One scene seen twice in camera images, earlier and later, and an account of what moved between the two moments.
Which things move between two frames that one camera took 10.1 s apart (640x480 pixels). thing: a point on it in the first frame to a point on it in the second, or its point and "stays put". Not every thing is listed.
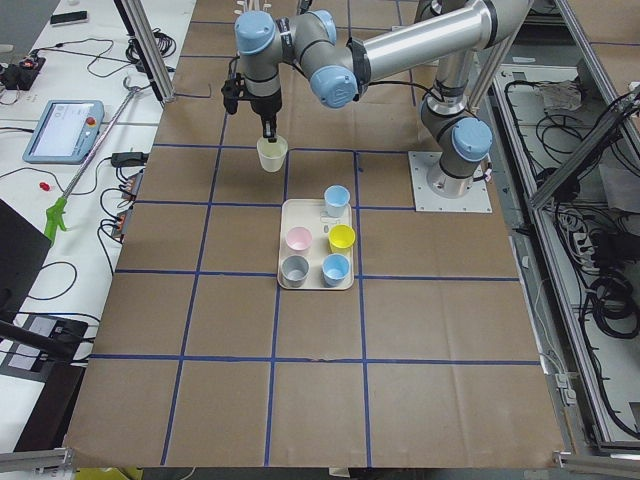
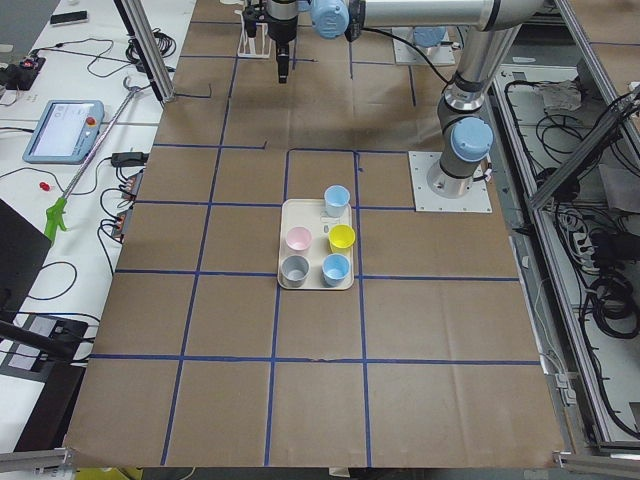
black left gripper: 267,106 to 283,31
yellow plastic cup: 341,237 stays put
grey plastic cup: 294,271 stays put
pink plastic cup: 298,238 stays put
